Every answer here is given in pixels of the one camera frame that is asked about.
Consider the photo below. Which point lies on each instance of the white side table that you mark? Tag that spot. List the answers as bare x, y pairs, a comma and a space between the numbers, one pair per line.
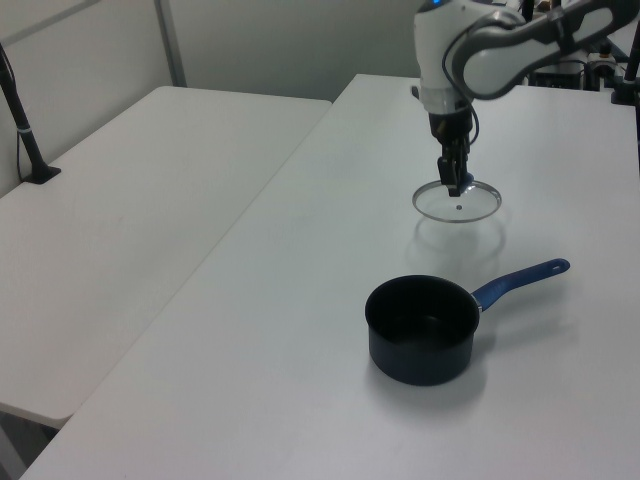
125, 210

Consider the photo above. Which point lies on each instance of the grey partition post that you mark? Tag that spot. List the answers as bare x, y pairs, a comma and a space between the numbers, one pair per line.
172, 40

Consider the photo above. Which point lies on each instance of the black camera stand pole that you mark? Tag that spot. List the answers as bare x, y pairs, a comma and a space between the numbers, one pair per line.
27, 140

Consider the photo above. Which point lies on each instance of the black clamped pole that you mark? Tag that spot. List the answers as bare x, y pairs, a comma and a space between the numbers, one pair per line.
625, 93

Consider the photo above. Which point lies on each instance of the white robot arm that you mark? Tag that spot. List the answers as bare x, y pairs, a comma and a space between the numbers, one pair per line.
435, 50

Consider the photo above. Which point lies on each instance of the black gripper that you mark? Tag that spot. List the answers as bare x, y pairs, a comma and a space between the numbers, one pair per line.
450, 127

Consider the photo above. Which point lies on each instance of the glass lid with blue knob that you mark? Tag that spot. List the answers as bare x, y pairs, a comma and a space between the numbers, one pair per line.
477, 202

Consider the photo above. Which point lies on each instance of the dark control equipment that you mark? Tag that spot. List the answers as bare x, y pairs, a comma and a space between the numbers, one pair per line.
555, 77

